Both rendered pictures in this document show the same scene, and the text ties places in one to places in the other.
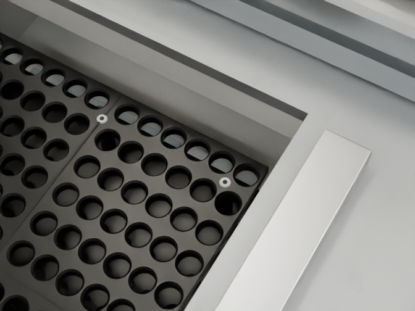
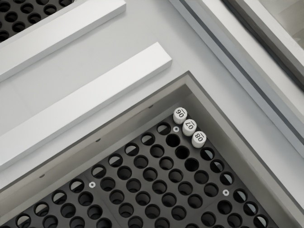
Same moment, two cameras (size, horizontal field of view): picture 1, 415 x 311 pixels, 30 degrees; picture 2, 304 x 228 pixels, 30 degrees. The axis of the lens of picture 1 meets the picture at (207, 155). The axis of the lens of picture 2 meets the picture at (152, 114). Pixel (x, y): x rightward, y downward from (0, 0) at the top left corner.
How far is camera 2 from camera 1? 0.25 m
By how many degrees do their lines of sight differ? 9
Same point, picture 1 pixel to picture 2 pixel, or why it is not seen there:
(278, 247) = (63, 23)
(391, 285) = (104, 59)
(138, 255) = (22, 16)
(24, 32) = not seen: outside the picture
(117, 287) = (6, 25)
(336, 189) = (101, 11)
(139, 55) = not seen: outside the picture
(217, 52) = not seen: outside the picture
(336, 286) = (82, 50)
